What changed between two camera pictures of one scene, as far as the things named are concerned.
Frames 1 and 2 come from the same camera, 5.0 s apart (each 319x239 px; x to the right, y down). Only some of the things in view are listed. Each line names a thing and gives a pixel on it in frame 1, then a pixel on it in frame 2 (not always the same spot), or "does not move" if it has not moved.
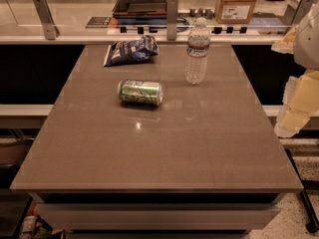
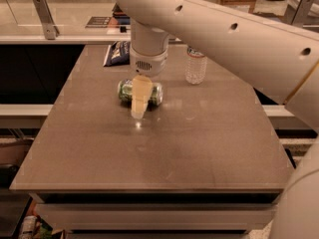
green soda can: [141, 92] does not move
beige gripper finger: [300, 104] -> [142, 87]
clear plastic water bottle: [197, 55] does not move
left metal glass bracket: [51, 31] does not move
